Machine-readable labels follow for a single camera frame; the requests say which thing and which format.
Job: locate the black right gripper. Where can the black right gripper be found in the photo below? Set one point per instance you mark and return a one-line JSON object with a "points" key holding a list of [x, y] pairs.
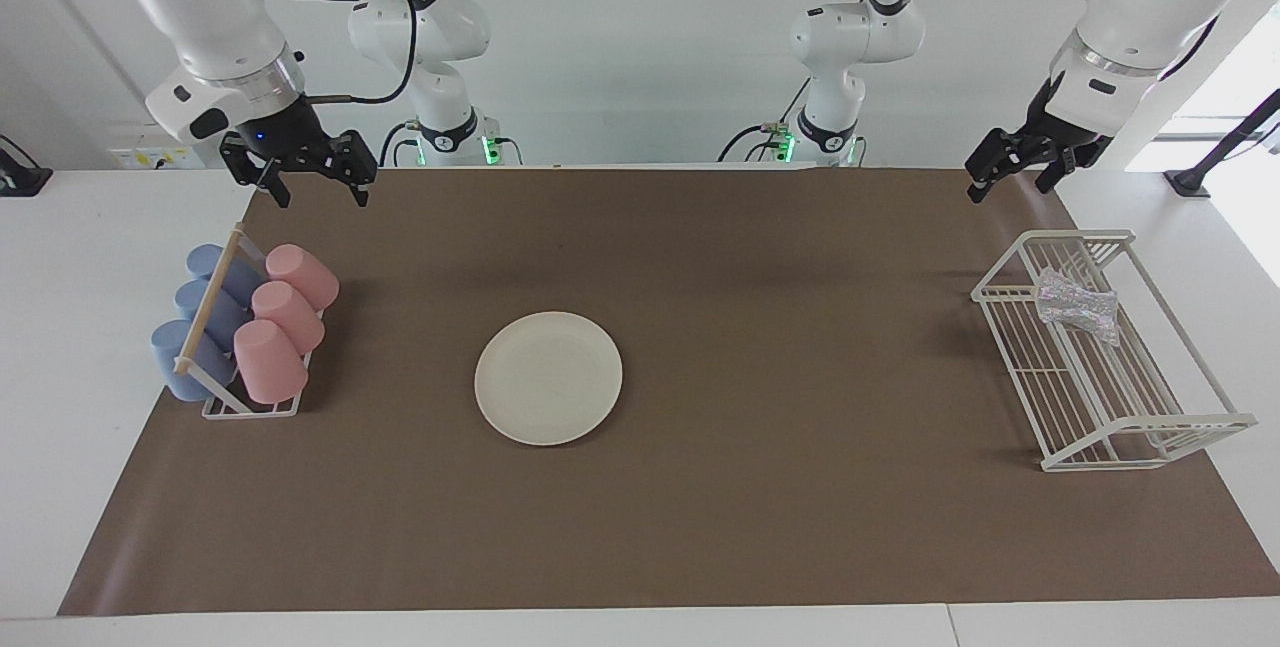
{"points": [[285, 137]]}

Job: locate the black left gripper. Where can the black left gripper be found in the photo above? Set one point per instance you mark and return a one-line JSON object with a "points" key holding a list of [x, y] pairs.
{"points": [[1065, 127]]}

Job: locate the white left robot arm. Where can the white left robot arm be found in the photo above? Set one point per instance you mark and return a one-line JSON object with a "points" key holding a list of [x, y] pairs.
{"points": [[1150, 7]]}

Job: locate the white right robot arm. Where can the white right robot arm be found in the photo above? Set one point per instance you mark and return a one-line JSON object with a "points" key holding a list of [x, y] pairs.
{"points": [[200, 7]]}

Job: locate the cream round plate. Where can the cream round plate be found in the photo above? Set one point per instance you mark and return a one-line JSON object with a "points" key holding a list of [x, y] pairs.
{"points": [[548, 379]]}

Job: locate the pink plastic cup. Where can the pink plastic cup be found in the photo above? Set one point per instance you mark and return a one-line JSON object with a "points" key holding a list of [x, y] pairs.
{"points": [[303, 274], [290, 315], [268, 362]]}

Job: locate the blue plastic cup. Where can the blue plastic cup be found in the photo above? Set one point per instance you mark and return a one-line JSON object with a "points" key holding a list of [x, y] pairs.
{"points": [[205, 259], [175, 357], [215, 312]]}

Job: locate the white cup rack wooden bar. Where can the white cup rack wooden bar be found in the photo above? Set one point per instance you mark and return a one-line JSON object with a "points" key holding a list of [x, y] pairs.
{"points": [[210, 299]]}

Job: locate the black angled stand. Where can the black angled stand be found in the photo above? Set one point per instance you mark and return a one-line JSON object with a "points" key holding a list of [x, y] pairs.
{"points": [[1220, 147]]}

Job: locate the black desk clamp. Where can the black desk clamp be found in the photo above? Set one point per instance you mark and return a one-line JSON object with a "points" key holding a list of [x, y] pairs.
{"points": [[20, 177]]}

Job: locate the brown table mat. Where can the brown table mat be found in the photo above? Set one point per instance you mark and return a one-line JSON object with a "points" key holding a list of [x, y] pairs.
{"points": [[750, 487]]}

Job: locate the white wall socket box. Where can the white wall socket box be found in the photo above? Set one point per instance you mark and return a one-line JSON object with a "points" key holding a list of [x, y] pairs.
{"points": [[125, 157]]}

